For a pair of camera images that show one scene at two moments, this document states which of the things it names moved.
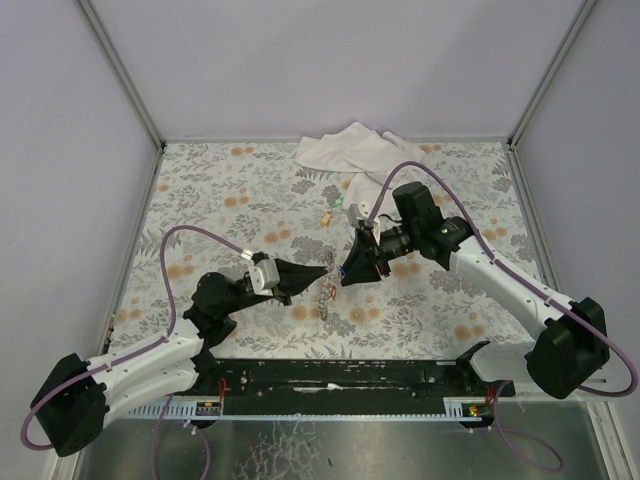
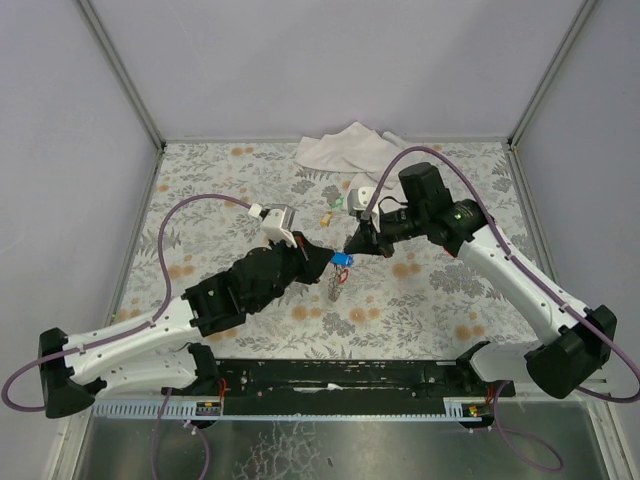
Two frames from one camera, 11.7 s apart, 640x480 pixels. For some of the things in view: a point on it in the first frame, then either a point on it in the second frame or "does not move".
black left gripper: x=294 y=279 -> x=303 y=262
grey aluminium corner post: x=518 y=127 does not move
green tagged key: x=338 y=202 does not move
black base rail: x=343 y=386 does not move
